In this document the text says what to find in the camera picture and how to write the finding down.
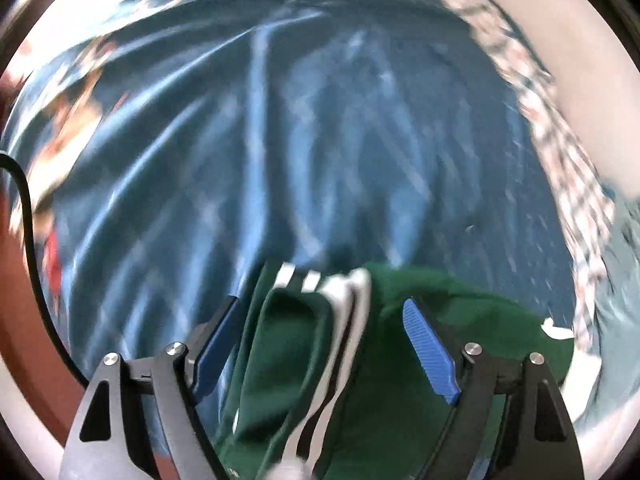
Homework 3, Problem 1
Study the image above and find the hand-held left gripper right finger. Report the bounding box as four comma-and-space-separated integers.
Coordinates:
402, 298, 584, 480

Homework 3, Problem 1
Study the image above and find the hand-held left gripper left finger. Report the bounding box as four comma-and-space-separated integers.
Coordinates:
59, 296, 242, 480

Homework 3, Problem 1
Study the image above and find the green and white varsity jacket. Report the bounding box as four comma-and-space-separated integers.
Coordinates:
214, 259, 576, 480

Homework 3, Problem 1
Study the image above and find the light blue duvet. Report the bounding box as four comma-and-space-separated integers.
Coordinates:
575, 195, 640, 418

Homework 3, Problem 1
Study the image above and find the plaid blanket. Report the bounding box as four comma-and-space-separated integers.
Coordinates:
405, 0, 617, 352

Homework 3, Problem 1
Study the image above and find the blue striped bed sheet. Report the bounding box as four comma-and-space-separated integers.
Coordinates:
0, 0, 576, 461

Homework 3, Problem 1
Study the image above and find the black cable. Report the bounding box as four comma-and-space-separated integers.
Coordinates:
0, 153, 90, 387

